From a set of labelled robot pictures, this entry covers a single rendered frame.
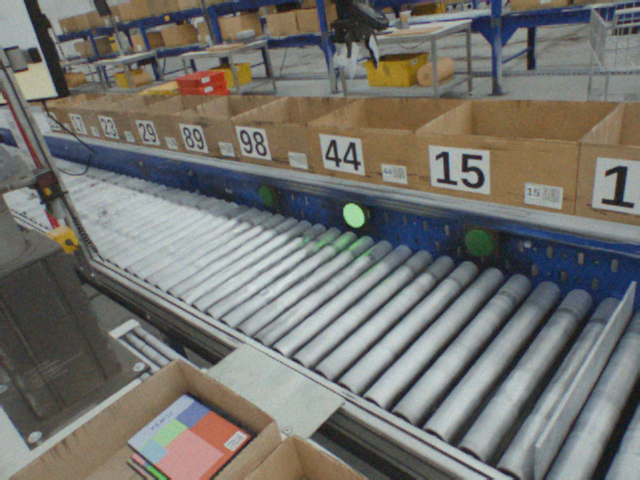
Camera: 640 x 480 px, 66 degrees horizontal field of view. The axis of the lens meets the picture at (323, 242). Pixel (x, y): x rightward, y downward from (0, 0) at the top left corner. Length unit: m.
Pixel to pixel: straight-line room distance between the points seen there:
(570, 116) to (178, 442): 1.17
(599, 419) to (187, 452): 0.66
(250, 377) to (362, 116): 1.02
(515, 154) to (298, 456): 0.77
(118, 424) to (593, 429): 0.79
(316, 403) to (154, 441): 0.28
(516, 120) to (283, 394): 0.96
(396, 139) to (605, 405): 0.77
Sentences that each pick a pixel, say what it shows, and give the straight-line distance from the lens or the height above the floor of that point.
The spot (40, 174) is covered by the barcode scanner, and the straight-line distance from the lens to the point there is 1.62.
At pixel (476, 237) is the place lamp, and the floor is 0.83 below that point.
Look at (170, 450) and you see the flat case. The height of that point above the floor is 0.80.
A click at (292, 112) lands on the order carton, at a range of 2.01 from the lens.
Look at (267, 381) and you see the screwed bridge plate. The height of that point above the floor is 0.75.
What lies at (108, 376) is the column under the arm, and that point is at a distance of 1.18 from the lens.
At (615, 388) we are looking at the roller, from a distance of 0.98.
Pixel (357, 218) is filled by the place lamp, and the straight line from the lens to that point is 1.42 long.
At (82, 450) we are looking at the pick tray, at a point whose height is 0.81.
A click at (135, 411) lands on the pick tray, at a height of 0.81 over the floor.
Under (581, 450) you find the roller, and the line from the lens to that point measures 0.88.
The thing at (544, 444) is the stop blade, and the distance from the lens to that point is 0.81.
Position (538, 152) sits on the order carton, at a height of 1.02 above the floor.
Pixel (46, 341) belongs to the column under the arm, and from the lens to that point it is 1.10.
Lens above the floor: 1.42
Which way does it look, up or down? 28 degrees down
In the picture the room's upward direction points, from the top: 12 degrees counter-clockwise
